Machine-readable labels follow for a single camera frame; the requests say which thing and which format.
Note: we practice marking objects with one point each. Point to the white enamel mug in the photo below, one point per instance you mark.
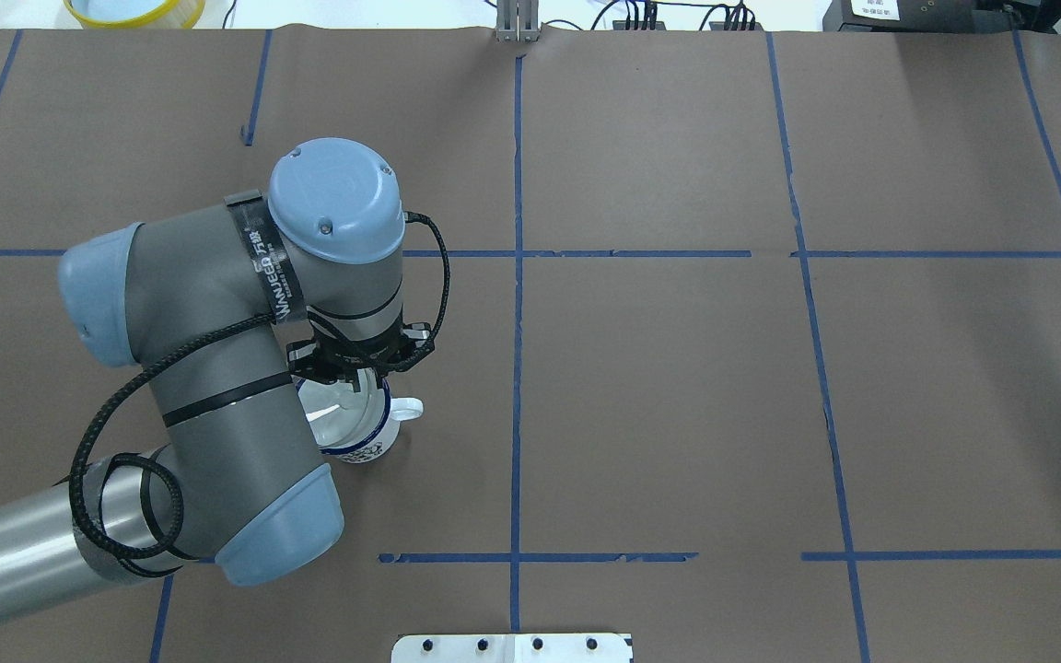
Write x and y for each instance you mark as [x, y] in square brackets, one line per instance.
[398, 410]

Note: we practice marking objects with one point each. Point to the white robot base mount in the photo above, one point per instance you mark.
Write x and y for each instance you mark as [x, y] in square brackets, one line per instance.
[542, 647]

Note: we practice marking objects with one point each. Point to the black power supply box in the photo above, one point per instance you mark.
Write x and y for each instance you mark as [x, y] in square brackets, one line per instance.
[947, 17]

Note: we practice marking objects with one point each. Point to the clear glass funnel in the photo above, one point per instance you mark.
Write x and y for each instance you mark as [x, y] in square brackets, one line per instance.
[342, 409]

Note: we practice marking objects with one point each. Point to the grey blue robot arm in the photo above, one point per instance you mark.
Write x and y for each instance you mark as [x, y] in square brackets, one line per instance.
[207, 453]

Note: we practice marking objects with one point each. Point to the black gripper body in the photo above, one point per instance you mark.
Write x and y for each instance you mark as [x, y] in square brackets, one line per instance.
[347, 360]

